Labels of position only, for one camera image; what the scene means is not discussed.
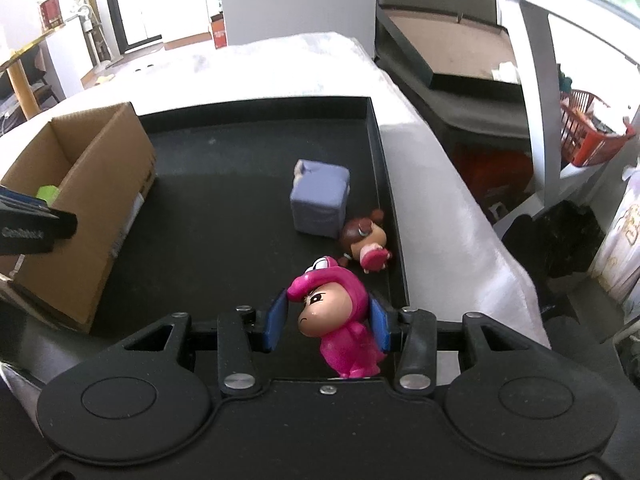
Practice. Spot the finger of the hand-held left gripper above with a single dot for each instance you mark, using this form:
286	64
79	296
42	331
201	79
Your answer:
35	227

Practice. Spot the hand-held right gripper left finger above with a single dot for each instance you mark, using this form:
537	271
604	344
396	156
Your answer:
276	322

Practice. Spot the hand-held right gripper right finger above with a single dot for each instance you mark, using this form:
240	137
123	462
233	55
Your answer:
380	325

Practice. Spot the pink figurine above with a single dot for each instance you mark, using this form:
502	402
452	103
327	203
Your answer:
345	320

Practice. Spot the green block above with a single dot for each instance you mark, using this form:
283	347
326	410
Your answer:
48	194

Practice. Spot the brown cardboard box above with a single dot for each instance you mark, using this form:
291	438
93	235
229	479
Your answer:
95	200

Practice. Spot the black tray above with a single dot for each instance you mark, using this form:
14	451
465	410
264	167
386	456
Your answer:
225	185

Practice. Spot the brown figurine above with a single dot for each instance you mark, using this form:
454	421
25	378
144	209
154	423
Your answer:
367	237

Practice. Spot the purple cube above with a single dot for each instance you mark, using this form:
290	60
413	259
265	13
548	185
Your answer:
320	197

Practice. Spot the gold top table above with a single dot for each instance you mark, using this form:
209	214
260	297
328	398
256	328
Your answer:
24	90

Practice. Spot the black plastic bag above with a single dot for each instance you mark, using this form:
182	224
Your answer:
560	235

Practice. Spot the white standing fan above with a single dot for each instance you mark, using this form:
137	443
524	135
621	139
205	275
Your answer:
87	25

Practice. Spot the red box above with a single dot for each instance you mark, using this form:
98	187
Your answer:
51	11

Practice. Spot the dark grey box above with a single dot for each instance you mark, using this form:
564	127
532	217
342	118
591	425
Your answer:
475	115

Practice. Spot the black framed glass door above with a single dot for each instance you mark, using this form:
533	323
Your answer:
135	5

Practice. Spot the white printed bag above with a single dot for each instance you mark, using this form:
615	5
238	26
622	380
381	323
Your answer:
622	240

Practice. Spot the orange carton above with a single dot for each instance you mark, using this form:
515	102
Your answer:
220	35

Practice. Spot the orange plastic basket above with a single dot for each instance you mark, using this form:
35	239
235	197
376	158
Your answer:
595	145

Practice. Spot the white metal rack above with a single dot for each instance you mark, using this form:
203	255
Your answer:
537	85

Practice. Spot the black framed brown board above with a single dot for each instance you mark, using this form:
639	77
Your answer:
450	45

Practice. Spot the tall grey cabinet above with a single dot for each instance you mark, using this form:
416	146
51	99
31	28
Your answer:
300	0

